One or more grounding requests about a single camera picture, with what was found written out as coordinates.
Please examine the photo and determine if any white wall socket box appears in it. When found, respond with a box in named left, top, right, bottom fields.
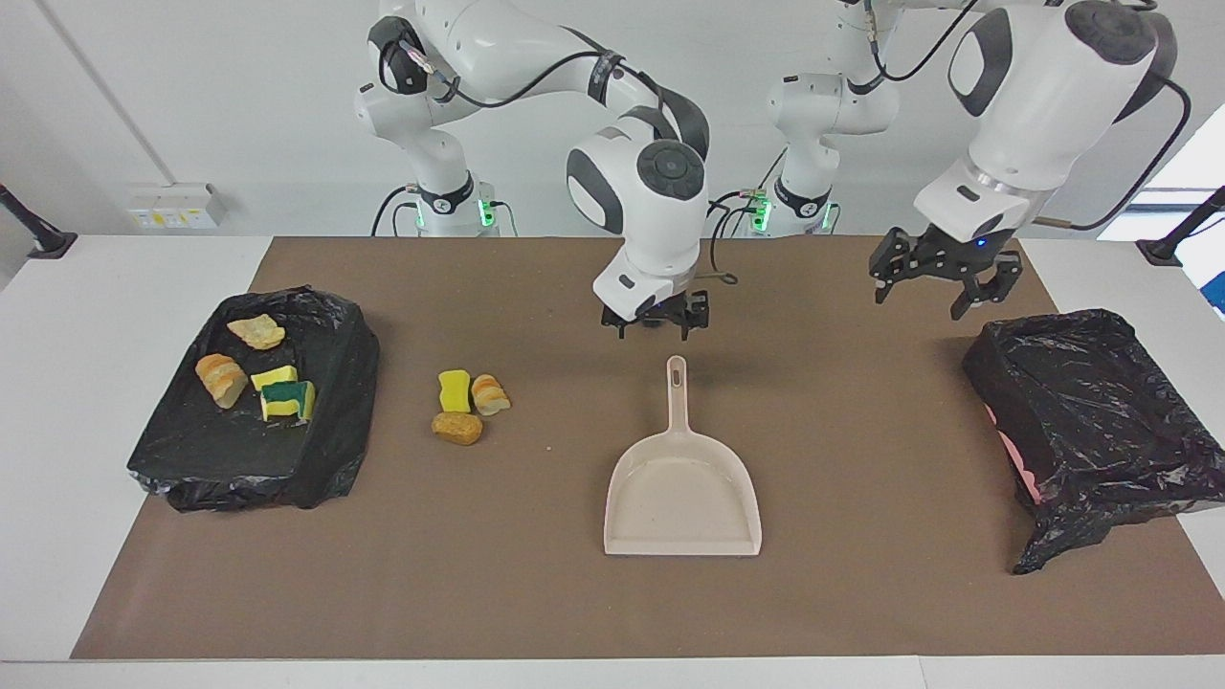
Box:
left=127, top=184, right=228, bottom=230

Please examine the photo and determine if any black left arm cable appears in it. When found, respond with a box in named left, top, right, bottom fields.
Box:
left=861, top=0, right=1193, bottom=232

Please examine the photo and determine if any pale striped bread chunk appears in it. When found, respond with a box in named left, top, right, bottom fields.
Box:
left=194, top=353, right=249, bottom=411

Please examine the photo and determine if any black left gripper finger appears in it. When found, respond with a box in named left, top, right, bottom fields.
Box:
left=950, top=251, right=1023, bottom=322
left=869, top=228, right=920, bottom=305

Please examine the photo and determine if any beige plastic dustpan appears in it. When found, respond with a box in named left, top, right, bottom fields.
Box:
left=603, top=355, right=763, bottom=557

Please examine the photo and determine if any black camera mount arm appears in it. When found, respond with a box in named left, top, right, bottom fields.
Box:
left=1136, top=187, right=1225, bottom=267
left=0, top=182, right=78, bottom=260

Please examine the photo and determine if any black base cable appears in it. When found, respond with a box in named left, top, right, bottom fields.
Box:
left=694, top=187, right=771, bottom=238
left=371, top=187, right=422, bottom=238

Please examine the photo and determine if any orange striped bread piece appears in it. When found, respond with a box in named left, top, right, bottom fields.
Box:
left=471, top=374, right=512, bottom=417

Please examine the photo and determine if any black trash bag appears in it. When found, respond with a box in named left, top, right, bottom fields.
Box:
left=962, top=308, right=1225, bottom=576
left=126, top=285, right=382, bottom=513

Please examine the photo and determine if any golden brown bread roll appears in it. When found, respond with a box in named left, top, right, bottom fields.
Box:
left=431, top=411, right=485, bottom=447

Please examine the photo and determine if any pale yellow bread chunk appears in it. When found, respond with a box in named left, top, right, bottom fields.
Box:
left=226, top=316, right=287, bottom=351

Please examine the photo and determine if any brown table mat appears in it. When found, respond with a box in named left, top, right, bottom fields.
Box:
left=70, top=236, right=1225, bottom=661

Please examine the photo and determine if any pink plastic bin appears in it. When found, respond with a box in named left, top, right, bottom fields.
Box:
left=984, top=402, right=1041, bottom=503

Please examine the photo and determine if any notched yellow green sponge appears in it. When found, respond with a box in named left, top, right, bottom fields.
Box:
left=259, top=380, right=318, bottom=424

